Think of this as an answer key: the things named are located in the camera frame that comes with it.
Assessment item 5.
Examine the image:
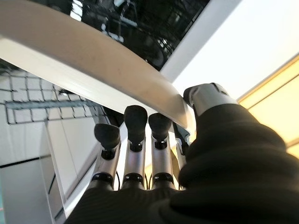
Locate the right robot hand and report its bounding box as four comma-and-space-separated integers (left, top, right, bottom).
65, 82, 299, 224

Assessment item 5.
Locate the cream ceramic plate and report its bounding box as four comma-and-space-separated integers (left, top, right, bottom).
0, 0, 195, 129

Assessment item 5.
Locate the dishwasher wire rack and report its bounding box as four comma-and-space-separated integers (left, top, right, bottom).
32, 0, 243, 82

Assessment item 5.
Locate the gray wire dishwasher basket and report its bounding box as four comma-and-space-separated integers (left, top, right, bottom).
0, 59, 112, 126

